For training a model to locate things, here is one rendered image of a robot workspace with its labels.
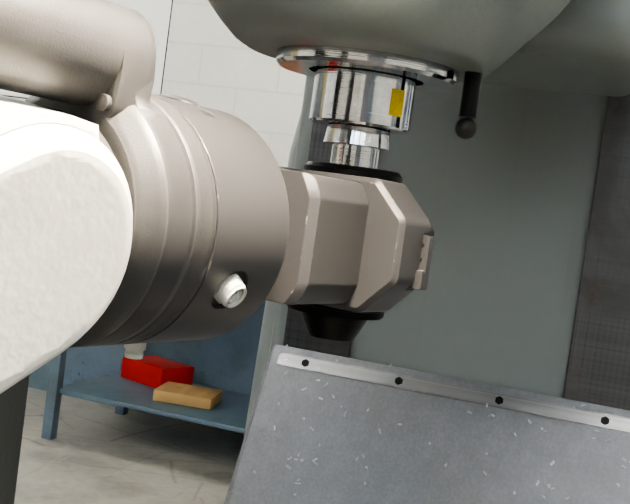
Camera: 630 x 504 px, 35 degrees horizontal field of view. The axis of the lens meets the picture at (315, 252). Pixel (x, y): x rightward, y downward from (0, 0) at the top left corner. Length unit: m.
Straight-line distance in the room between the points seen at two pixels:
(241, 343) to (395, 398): 4.22
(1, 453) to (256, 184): 0.32
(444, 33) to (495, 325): 0.46
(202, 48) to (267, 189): 4.86
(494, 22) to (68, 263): 0.22
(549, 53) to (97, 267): 0.37
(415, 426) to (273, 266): 0.49
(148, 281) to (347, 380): 0.56
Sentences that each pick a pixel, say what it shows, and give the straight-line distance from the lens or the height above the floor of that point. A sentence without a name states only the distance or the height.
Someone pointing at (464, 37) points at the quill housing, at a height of 1.32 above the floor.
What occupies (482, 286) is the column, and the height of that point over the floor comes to 1.19.
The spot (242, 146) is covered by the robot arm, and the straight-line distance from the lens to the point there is 0.35.
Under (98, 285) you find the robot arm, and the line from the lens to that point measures 0.28.
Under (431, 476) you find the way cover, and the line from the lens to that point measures 0.82.
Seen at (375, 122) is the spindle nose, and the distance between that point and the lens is 0.45.
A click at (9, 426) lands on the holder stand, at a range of 0.63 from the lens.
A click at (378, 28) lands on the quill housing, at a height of 1.31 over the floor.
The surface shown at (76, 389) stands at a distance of 4.66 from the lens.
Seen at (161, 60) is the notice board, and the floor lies 1.80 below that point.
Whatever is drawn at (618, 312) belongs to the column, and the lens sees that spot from 0.83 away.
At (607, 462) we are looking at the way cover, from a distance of 0.82.
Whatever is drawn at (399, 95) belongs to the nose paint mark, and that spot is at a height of 1.30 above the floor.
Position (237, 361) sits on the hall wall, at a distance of 5.07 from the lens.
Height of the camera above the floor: 1.25
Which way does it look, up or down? 3 degrees down
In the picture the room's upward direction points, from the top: 8 degrees clockwise
